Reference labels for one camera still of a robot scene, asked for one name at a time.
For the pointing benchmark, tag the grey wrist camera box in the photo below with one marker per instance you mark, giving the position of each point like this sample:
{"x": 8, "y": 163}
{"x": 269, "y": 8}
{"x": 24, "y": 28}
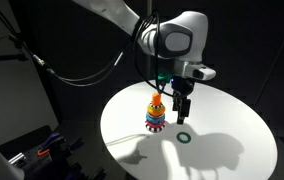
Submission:
{"x": 200, "y": 72}

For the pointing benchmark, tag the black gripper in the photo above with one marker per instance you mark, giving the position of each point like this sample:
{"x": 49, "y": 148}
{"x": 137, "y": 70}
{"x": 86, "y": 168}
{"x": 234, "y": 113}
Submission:
{"x": 182, "y": 87}

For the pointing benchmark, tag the grey vertical pole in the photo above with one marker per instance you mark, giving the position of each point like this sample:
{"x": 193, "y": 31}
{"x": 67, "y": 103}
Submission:
{"x": 149, "y": 33}

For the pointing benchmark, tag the white board panel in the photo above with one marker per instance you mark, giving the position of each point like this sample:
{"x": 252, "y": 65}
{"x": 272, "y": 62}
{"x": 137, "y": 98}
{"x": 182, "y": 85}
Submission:
{"x": 12, "y": 100}

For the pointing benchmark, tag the green wrist adapter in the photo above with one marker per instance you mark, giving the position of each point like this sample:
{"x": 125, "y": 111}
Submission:
{"x": 163, "y": 74}

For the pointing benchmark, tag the silver metal block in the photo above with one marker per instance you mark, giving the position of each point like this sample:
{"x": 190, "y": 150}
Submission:
{"x": 17, "y": 158}

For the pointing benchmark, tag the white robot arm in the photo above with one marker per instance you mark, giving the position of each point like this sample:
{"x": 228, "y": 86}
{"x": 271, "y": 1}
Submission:
{"x": 182, "y": 23}

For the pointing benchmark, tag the black camera stand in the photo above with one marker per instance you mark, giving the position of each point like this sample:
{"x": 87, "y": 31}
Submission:
{"x": 15, "y": 41}

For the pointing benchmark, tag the orange clip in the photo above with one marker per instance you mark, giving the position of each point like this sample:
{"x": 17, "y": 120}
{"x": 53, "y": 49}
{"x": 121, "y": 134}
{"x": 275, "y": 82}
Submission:
{"x": 43, "y": 152}

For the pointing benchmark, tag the black metal mounting frame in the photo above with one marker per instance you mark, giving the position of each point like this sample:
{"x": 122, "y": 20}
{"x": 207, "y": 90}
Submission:
{"x": 45, "y": 166}

